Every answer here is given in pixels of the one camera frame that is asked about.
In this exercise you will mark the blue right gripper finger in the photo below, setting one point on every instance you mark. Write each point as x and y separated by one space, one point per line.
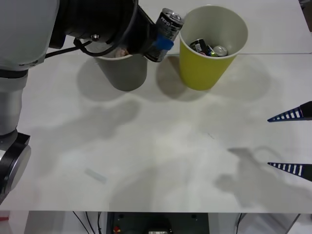
292 168
292 114

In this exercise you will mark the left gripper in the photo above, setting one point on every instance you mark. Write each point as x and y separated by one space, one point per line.
143 34

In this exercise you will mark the dark grey drink can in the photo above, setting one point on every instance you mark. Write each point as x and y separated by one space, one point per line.
168 24

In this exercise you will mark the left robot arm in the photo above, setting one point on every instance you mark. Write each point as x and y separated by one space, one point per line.
24 36

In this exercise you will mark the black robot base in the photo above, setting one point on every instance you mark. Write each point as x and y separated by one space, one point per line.
158 223

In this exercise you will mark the black can with label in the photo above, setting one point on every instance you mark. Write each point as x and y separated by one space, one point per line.
198 45

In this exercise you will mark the yellow-green plastic bin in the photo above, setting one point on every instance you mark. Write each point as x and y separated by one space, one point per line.
202 70

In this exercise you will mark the grey plastic bin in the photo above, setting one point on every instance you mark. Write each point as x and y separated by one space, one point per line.
126 73

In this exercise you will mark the silver-topped can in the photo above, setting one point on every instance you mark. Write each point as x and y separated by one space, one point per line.
220 50

